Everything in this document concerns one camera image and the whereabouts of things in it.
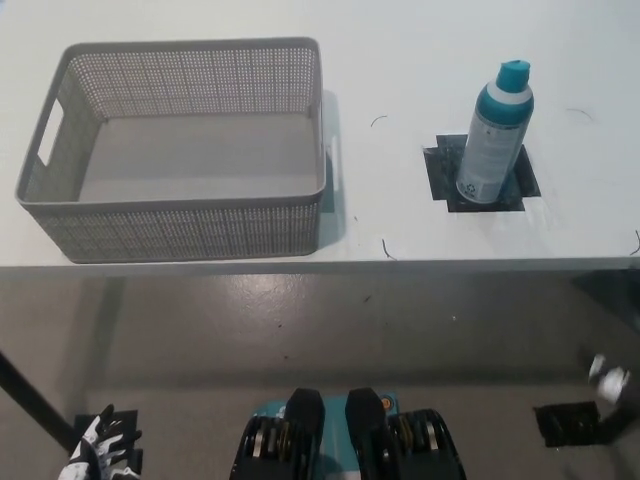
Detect teal white air spray can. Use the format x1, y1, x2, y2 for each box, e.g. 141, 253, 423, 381
456, 58, 536, 204

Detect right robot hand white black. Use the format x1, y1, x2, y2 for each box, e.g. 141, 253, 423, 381
588, 353, 632, 402

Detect robot body black teal blocks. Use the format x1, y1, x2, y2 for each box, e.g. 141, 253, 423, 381
229, 386, 467, 480

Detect black metal table leg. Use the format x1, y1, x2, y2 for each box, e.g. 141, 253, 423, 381
0, 348, 77, 452

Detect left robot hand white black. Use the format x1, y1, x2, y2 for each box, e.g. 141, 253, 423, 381
59, 403, 145, 480

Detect black tape patch on table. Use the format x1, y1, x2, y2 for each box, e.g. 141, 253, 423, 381
422, 133, 543, 214

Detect gray perforated plastic basket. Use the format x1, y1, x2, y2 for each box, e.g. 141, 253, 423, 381
14, 35, 344, 265

